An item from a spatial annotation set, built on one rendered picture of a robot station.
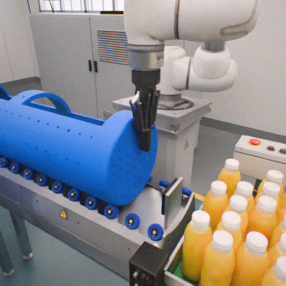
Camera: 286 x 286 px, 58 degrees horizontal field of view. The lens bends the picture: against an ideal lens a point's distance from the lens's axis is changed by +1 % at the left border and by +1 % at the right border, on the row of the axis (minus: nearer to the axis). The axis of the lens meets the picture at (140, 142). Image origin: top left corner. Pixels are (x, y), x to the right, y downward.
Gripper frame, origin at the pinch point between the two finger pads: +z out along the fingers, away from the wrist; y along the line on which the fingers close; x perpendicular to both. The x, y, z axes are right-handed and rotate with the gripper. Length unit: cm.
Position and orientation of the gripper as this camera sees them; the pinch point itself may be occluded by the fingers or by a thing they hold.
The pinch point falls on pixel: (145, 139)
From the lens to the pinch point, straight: 74.3
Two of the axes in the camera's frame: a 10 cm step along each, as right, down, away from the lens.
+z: 0.0, 8.9, 4.6
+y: 5.3, -3.9, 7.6
